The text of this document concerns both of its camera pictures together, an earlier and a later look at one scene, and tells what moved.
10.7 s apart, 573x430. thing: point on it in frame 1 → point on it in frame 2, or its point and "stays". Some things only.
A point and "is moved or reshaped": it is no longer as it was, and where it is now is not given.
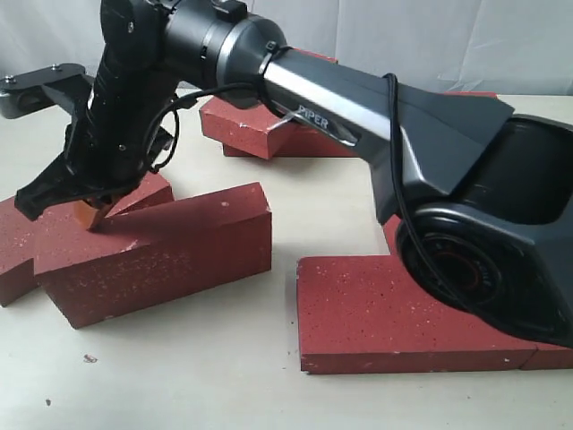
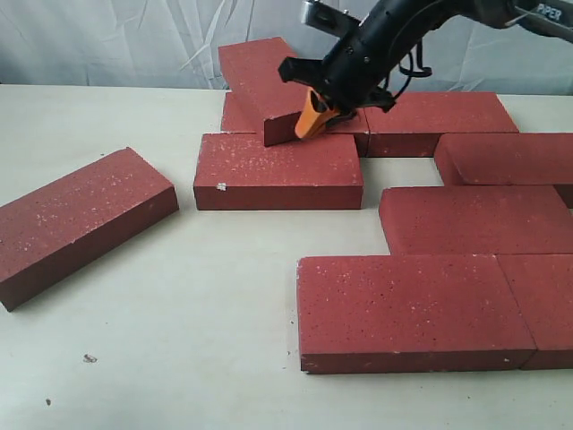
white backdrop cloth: x=505 y=47 stays
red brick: x=365 y=313 stays
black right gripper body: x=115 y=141 → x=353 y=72
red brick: x=242 y=127 is moved or reshaped
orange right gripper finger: x=84 y=213 → x=311 y=121
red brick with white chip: x=142 y=260 → x=237 y=171
